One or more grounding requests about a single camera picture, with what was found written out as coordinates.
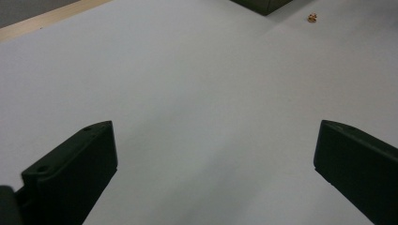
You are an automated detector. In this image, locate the smoky transparent compartment storage box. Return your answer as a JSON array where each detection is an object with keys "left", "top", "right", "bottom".
[{"left": 229, "top": 0, "right": 294, "bottom": 17}]

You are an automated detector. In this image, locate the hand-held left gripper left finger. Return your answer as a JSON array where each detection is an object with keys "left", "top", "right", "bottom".
[{"left": 21, "top": 120, "right": 118, "bottom": 225}]

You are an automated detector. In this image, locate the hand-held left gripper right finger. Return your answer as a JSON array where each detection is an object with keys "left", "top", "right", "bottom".
[{"left": 314, "top": 119, "right": 398, "bottom": 225}]

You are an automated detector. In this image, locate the light wooden table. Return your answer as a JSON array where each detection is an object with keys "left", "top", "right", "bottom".
[{"left": 0, "top": 0, "right": 113, "bottom": 43}]

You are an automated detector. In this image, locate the white board sheet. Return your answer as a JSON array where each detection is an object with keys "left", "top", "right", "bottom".
[{"left": 0, "top": 0, "right": 398, "bottom": 225}]

